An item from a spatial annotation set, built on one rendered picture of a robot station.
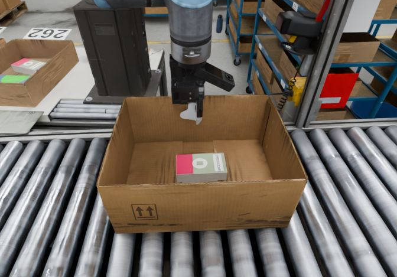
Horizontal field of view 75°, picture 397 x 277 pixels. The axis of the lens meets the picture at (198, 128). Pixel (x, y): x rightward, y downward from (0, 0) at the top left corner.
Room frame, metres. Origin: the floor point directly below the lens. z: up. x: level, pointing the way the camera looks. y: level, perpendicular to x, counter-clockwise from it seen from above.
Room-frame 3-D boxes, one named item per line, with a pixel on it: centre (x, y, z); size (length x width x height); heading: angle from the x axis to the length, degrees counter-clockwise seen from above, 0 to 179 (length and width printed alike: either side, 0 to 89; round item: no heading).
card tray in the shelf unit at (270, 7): (1.82, -0.64, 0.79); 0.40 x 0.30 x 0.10; 5
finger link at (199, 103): (0.55, 0.00, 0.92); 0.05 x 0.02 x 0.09; 4
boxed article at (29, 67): (1.03, 0.74, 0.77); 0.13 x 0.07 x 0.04; 69
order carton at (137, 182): (0.44, 0.00, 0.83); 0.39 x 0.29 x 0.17; 92
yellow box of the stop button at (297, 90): (0.73, -0.31, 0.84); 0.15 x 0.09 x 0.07; 94
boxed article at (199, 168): (0.46, -0.01, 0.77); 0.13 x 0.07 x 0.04; 94
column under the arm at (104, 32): (0.91, 0.29, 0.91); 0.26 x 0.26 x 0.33; 88
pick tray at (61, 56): (0.96, 0.72, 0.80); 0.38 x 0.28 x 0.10; 176
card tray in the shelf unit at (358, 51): (1.34, -0.67, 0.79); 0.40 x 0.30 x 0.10; 5
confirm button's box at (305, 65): (0.71, -0.34, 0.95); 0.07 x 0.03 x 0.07; 94
